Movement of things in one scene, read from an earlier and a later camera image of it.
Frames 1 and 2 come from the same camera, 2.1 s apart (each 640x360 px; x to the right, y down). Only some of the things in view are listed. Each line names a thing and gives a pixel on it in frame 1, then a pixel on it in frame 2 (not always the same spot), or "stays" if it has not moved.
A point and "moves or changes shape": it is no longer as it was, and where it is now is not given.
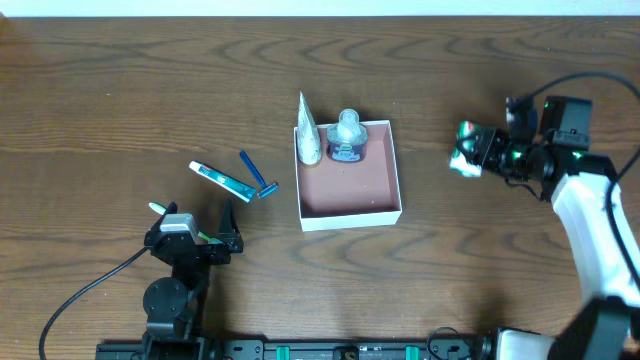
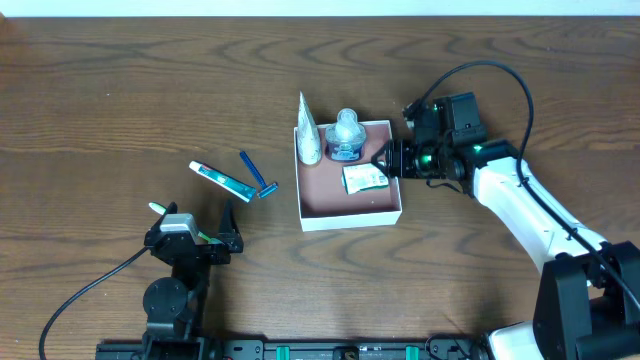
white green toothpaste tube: [224, 181] stays
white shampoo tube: [308, 133] stays
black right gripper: [486, 151] -> [395, 159]
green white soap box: [466, 158] moves or changes shape
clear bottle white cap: [346, 141] stays
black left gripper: [198, 250] stays
